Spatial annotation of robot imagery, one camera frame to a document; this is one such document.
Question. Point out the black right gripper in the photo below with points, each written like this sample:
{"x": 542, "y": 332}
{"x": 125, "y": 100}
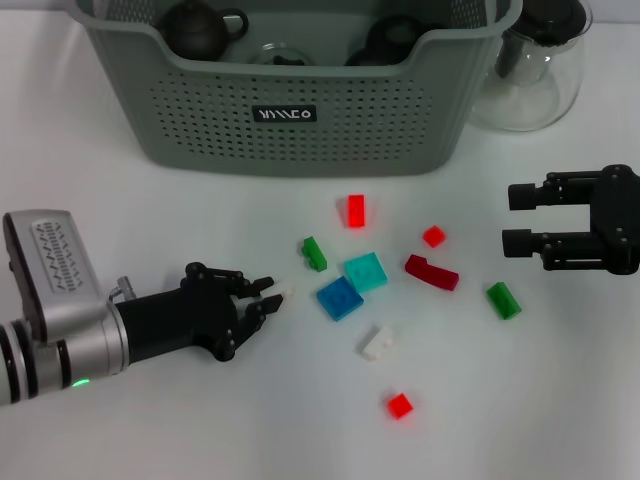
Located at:
{"x": 617, "y": 220}

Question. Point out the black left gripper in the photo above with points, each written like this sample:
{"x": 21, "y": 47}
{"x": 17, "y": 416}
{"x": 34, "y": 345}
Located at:
{"x": 185, "y": 320}

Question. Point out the white oblong brick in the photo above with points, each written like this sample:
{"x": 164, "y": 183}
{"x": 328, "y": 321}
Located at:
{"x": 287, "y": 291}
{"x": 377, "y": 344}

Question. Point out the grey-green perforated storage bin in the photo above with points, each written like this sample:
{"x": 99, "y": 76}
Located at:
{"x": 350, "y": 125}

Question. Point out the green oblong brick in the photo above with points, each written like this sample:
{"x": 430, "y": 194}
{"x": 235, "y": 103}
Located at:
{"x": 314, "y": 252}
{"x": 504, "y": 301}

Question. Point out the blue square plate brick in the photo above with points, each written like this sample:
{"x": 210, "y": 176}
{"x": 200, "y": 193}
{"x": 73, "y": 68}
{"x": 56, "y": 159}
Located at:
{"x": 340, "y": 297}

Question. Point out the small red square brick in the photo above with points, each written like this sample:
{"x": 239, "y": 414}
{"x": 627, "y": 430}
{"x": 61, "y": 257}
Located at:
{"x": 400, "y": 405}
{"x": 434, "y": 236}

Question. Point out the dark red curved brick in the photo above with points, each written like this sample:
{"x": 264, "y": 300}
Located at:
{"x": 432, "y": 274}

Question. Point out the cyan square plate brick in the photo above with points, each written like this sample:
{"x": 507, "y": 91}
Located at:
{"x": 366, "y": 271}

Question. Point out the glass teapot with black lid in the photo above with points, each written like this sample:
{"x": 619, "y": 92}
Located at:
{"x": 525, "y": 100}

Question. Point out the silver metal connector plug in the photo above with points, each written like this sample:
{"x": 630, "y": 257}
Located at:
{"x": 125, "y": 286}

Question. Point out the bright red oblong brick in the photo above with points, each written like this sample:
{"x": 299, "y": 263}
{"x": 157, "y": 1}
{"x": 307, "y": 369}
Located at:
{"x": 356, "y": 212}

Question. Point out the black ceramic teapot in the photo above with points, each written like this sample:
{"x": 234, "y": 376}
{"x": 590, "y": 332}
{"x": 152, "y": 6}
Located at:
{"x": 195, "y": 30}

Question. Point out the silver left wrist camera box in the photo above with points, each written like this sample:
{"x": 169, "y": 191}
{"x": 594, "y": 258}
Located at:
{"x": 55, "y": 260}

